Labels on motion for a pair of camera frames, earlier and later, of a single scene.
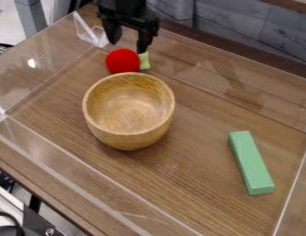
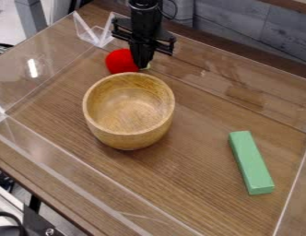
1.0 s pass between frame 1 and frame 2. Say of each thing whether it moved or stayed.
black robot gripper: moved
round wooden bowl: stayed
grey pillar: stayed
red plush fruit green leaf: stayed
